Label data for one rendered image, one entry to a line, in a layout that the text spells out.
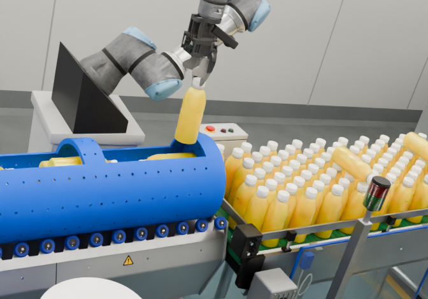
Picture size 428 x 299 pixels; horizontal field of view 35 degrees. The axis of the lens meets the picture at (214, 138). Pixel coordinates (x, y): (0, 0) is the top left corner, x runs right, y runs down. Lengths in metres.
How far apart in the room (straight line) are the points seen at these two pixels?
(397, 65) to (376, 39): 0.40
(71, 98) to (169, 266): 0.63
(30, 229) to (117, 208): 0.25
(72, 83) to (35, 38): 2.54
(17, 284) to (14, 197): 0.30
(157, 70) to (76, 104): 0.29
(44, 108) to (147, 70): 0.38
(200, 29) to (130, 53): 0.38
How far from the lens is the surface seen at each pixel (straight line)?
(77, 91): 2.16
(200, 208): 2.13
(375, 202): 2.22
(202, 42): 1.94
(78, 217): 1.92
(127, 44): 2.26
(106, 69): 2.25
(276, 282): 2.27
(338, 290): 2.41
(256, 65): 5.44
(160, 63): 2.24
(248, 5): 2.35
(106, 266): 2.10
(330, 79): 5.90
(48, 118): 2.28
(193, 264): 2.27
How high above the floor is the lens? 2.16
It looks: 25 degrees down
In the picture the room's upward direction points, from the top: 15 degrees clockwise
